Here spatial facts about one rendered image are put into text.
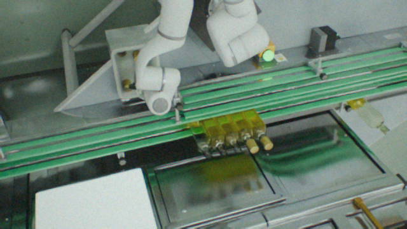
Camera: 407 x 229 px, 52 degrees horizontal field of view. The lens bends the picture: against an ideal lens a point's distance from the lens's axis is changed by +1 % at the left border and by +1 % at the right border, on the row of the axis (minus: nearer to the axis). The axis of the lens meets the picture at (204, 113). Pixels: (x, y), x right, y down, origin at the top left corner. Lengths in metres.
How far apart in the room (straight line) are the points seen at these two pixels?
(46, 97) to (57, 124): 0.56
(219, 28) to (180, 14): 0.15
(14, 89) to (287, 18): 1.43
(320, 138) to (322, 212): 0.42
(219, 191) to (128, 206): 0.34
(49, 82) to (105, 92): 0.67
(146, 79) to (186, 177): 0.53
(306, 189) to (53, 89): 1.37
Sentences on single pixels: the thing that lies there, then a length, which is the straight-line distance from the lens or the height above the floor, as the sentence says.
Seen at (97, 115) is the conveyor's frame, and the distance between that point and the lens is 1.69.
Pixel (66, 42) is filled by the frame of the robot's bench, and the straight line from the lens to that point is 2.26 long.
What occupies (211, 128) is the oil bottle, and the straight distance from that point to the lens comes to 1.61.
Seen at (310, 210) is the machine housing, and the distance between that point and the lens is 1.57.
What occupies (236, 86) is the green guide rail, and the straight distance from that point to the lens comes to 1.65.
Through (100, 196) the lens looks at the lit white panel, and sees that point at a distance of 1.62.
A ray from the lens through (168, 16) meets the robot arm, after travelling 1.15.
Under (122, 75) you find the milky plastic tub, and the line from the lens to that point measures 1.67.
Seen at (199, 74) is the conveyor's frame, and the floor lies 0.83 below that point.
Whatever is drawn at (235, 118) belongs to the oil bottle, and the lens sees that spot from 1.65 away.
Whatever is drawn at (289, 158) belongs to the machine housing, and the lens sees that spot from 1.78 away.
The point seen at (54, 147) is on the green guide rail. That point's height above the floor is 0.95.
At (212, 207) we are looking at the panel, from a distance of 1.54.
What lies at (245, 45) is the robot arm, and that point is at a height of 1.12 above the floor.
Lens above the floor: 2.18
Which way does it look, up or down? 48 degrees down
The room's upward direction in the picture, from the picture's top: 153 degrees clockwise
